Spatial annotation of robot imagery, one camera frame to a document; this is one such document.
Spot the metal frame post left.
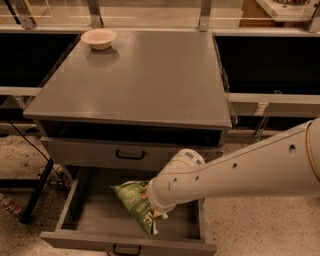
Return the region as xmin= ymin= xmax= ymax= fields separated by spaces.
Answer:
xmin=15 ymin=0 xmax=36 ymax=29

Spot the beige bowl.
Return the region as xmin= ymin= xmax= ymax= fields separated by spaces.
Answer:
xmin=81 ymin=28 xmax=117 ymax=50

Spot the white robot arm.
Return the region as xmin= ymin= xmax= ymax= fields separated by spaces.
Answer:
xmin=147 ymin=119 xmax=320 ymax=214

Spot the metal bracket under shelf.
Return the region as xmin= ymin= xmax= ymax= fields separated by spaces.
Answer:
xmin=254 ymin=102 xmax=269 ymax=141

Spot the black top drawer handle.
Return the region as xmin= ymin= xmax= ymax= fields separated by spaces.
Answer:
xmin=115 ymin=149 xmax=145 ymax=160

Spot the green jalapeno chip bag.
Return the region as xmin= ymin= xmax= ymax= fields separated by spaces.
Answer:
xmin=111 ymin=181 xmax=158 ymax=235

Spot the closed grey top drawer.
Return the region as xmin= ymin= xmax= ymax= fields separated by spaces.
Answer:
xmin=41 ymin=136 xmax=223 ymax=171

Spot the black middle drawer handle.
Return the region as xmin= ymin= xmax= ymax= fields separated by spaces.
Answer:
xmin=112 ymin=244 xmax=141 ymax=256

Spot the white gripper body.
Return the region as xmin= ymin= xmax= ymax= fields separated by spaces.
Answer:
xmin=146 ymin=178 xmax=175 ymax=214

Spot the small red floor debris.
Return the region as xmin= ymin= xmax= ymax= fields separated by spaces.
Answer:
xmin=4 ymin=200 xmax=21 ymax=216

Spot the open grey middle drawer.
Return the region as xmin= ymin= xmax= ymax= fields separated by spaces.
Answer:
xmin=41 ymin=168 xmax=217 ymax=256

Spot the wooden furniture top right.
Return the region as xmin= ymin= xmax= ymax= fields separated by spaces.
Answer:
xmin=239 ymin=0 xmax=306 ymax=28

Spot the metal frame post middle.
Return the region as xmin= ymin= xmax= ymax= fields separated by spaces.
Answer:
xmin=87 ymin=0 xmax=103 ymax=28

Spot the black table leg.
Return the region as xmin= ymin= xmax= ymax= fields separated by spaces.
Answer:
xmin=20 ymin=159 xmax=53 ymax=224

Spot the metal frame post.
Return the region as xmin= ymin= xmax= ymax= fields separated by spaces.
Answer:
xmin=15 ymin=0 xmax=36 ymax=29
xmin=87 ymin=0 xmax=103 ymax=28
xmin=198 ymin=0 xmax=212 ymax=32

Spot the grey drawer cabinet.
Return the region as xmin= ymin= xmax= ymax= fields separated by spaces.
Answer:
xmin=22 ymin=29 xmax=233 ymax=175

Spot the metal frame post right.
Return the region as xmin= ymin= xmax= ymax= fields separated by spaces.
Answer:
xmin=198 ymin=0 xmax=212 ymax=32

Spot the black drawer handle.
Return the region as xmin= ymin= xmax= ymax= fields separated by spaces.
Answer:
xmin=115 ymin=149 xmax=145 ymax=160
xmin=112 ymin=244 xmax=141 ymax=256

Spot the black cable on floor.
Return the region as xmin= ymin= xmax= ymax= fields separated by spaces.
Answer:
xmin=6 ymin=119 xmax=68 ymax=189

